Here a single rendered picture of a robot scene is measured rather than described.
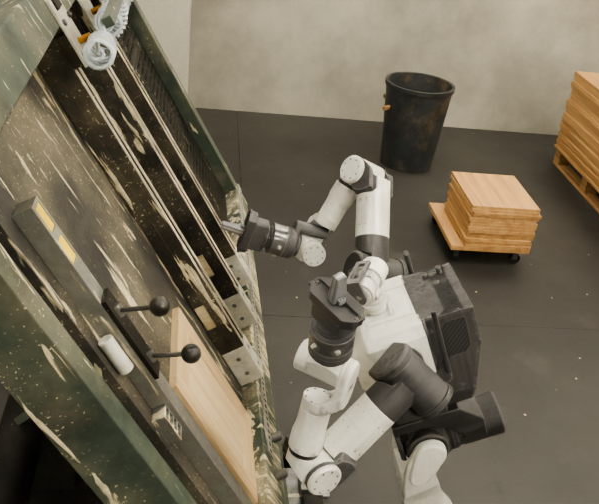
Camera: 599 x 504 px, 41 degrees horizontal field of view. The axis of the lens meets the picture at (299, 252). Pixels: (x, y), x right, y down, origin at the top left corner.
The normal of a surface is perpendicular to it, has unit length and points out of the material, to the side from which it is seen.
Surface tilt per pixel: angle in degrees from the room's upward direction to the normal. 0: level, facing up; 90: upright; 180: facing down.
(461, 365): 90
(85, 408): 90
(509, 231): 90
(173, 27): 90
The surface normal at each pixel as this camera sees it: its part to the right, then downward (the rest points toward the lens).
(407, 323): -0.28, -0.82
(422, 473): 0.11, 0.49
